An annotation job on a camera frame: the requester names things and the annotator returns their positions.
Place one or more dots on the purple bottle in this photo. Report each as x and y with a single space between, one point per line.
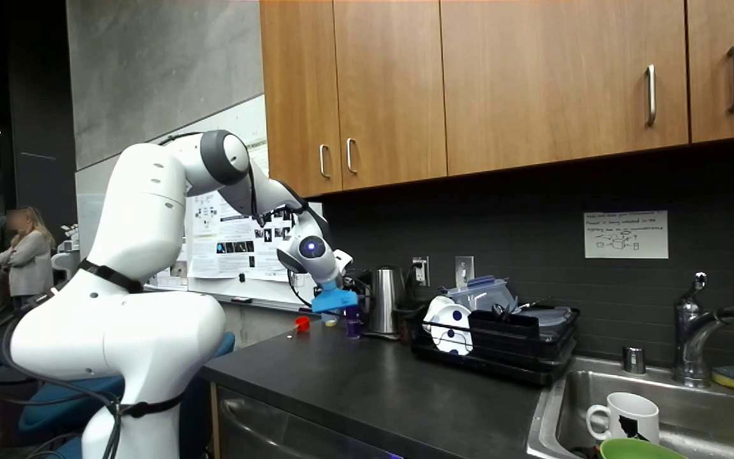
353 326

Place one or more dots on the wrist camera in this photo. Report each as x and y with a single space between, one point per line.
335 299

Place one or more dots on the clear container with blue lid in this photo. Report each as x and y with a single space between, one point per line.
485 294

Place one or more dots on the whiteboard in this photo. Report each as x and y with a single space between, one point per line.
96 197

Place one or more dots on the black dish rack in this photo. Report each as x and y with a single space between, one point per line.
501 363

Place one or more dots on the white plate with blue dots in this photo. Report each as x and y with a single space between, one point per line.
453 331
434 310

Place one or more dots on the narrow wooden cabinet door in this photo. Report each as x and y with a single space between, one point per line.
392 83
297 89

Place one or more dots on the wall socket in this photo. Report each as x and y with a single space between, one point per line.
420 271

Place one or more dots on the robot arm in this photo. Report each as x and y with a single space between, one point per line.
144 255

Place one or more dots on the steel electric kettle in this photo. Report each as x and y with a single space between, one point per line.
386 299

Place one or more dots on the clear plastic container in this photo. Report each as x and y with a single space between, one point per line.
548 319

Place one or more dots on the small red object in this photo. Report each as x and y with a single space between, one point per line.
302 323

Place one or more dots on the paper note on wall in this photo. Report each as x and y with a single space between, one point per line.
626 234

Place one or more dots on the white mug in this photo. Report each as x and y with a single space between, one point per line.
631 414

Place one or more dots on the steel sink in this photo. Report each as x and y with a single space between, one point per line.
698 414

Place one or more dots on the wide wooden cabinet door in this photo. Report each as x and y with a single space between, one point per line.
558 76

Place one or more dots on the wall switch plate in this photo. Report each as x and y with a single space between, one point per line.
464 271

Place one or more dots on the black cutlery holder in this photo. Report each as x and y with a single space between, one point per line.
494 328

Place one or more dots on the wooden wall cabinet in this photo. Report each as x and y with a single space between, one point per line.
532 76

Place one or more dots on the green bowl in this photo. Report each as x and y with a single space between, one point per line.
638 450

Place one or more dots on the steel dishwasher door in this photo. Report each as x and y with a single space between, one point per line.
290 433

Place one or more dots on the small yellow object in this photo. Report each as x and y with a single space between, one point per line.
330 320

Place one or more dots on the steel tap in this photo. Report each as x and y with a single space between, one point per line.
689 344

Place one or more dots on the white poster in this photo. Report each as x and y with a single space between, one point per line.
227 245

